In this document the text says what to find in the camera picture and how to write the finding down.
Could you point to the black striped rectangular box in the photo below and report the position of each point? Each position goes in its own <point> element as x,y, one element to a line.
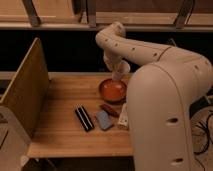
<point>84,118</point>

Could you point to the blue sponge block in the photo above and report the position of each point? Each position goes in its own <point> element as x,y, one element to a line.
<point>103,120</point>

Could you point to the wooden upper shelf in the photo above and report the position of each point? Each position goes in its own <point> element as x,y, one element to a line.
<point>136,15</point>

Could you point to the ceramic cup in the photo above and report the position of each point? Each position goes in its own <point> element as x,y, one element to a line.
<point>121,70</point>

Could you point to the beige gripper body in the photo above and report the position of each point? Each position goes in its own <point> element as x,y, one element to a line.
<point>112,62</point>

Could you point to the small reddish brown object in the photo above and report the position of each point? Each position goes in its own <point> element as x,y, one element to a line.
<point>109,110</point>

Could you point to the orange bowl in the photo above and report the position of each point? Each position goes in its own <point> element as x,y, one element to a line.
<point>112,91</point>

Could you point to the cream tube with cap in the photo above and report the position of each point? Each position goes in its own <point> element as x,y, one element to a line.
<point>123,118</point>

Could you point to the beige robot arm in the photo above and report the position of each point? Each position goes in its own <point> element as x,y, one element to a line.
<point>159,96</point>

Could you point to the wooden side panel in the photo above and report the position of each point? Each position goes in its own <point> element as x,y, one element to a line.
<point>23,99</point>

